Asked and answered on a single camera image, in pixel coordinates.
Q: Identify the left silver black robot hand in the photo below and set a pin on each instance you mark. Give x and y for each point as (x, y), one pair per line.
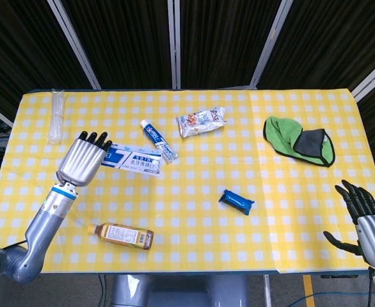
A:
(85, 160)

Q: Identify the white printed snack bag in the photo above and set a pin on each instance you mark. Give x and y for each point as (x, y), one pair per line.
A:
(201, 121)

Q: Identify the yellow floor tape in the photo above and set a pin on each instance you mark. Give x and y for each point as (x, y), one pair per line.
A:
(308, 290)

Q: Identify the green grey microfibre cloth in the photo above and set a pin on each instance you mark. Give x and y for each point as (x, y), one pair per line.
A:
(299, 140)

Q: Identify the white blue toothpaste tube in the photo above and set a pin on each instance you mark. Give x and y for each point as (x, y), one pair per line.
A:
(158, 140)

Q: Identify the white blue toothpaste box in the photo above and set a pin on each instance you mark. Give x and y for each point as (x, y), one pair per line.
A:
(133, 160)

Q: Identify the blue snack packet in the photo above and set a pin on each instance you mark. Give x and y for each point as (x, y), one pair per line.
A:
(236, 198)

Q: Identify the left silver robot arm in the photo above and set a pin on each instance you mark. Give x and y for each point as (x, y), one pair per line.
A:
(30, 236)

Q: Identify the amber tea bottle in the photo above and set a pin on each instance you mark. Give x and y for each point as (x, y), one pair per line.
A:
(123, 235)

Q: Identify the yellow white checked tablecloth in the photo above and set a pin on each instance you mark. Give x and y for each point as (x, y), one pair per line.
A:
(187, 198)

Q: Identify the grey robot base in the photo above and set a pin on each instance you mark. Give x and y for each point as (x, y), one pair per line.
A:
(181, 289)

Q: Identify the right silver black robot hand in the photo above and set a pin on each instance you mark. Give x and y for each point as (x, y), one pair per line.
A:
(366, 230)

